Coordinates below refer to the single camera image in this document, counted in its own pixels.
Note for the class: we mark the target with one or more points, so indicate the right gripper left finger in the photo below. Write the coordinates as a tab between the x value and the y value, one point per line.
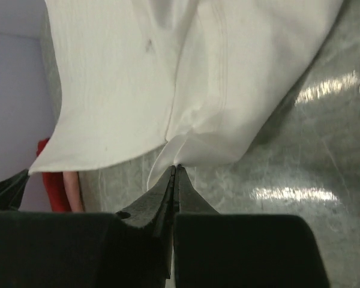
130	248

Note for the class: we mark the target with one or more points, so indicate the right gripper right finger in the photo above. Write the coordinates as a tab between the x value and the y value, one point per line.
240	250

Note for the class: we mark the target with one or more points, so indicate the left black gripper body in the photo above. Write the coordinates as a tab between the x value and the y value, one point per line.
12	190

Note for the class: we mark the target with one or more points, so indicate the white t shirt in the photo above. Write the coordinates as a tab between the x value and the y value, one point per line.
197	78

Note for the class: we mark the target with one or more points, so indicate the red folded t shirt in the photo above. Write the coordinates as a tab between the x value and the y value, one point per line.
54	186

